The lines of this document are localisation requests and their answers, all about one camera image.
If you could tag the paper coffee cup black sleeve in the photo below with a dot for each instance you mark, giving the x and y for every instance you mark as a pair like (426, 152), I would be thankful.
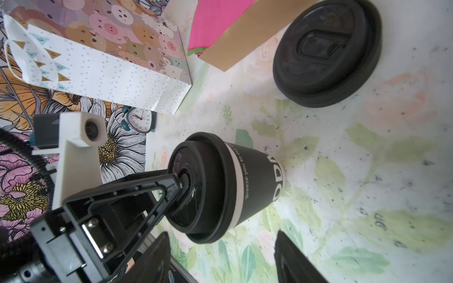
(253, 181)

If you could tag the brown cardboard napkin tray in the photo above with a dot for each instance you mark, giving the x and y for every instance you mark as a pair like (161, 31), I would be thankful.
(259, 23)

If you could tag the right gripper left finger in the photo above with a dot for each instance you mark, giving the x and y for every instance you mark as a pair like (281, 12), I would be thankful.
(153, 265)

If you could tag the white paper gift bag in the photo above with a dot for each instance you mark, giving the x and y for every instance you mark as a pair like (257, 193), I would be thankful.
(118, 51)

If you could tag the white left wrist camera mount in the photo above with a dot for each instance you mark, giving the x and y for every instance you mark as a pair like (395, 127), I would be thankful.
(75, 137)

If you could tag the pink napkin stack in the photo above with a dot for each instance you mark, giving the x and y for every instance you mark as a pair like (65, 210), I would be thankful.
(212, 18)

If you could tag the black plastic cup lid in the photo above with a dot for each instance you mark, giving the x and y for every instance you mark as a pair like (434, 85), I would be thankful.
(204, 208)

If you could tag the teal alarm clock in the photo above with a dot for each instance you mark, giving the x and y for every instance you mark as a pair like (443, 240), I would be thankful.
(139, 120)

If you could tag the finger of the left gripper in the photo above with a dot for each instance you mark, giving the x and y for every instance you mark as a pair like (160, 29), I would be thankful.
(95, 233)

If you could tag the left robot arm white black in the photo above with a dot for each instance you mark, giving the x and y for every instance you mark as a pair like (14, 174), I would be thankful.
(25, 195)

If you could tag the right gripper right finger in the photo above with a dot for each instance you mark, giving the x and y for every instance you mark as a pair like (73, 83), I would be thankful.
(292, 266)

